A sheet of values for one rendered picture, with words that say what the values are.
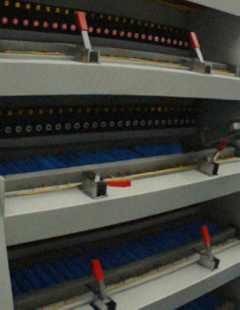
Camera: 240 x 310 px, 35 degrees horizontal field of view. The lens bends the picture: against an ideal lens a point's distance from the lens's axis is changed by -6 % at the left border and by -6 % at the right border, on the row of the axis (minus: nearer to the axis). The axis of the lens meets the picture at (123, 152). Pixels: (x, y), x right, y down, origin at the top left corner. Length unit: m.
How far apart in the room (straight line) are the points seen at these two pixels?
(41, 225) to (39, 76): 0.20
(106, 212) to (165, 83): 0.24
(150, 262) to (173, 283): 0.06
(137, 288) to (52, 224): 0.24
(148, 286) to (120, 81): 0.36
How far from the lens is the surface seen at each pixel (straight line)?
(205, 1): 0.82
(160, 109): 0.87
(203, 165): 0.76
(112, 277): 0.69
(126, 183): 0.52
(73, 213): 0.55
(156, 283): 0.73
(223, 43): 0.97
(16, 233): 0.52
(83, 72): 0.56
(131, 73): 0.61
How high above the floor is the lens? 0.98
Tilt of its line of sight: 3 degrees down
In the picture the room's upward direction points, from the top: 4 degrees counter-clockwise
